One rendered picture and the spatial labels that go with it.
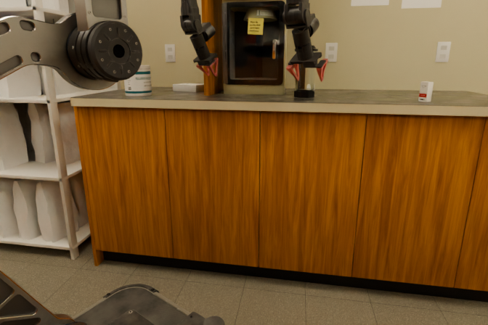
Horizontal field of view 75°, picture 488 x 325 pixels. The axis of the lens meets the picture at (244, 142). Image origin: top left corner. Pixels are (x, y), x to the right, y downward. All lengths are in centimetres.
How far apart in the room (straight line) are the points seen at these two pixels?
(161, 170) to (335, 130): 84
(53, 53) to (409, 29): 184
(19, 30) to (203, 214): 111
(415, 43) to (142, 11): 170
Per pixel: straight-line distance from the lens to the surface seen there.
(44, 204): 215
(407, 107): 144
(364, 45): 212
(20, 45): 89
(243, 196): 154
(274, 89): 167
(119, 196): 178
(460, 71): 229
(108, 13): 91
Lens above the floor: 111
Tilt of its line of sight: 14 degrees down
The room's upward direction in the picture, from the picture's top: straight up
